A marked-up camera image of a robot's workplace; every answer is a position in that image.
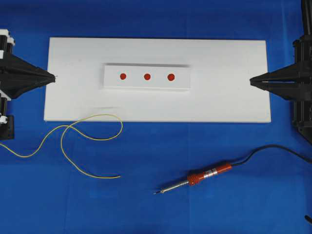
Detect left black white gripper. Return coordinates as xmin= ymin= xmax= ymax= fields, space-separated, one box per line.
xmin=0 ymin=29 xmax=55 ymax=126

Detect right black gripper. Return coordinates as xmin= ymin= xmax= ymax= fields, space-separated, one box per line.
xmin=250 ymin=35 xmax=312 ymax=143

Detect yellow solder wire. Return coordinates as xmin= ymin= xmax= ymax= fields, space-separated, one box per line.
xmin=0 ymin=113 xmax=123 ymax=179

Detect red handled soldering iron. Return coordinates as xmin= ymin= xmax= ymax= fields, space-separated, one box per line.
xmin=154 ymin=163 xmax=232 ymax=195

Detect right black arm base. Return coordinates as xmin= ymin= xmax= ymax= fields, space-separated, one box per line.
xmin=301 ymin=0 xmax=312 ymax=35

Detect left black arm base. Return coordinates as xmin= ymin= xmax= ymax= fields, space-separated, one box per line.
xmin=0 ymin=116 xmax=15 ymax=140

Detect large white foam board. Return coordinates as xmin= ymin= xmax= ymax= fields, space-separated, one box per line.
xmin=44 ymin=38 xmax=271 ymax=123

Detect black object bottom right edge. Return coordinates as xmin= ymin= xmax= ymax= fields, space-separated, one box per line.
xmin=304 ymin=215 xmax=312 ymax=224

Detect black soldering iron cable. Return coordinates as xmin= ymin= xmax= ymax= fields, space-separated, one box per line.
xmin=231 ymin=144 xmax=312 ymax=167

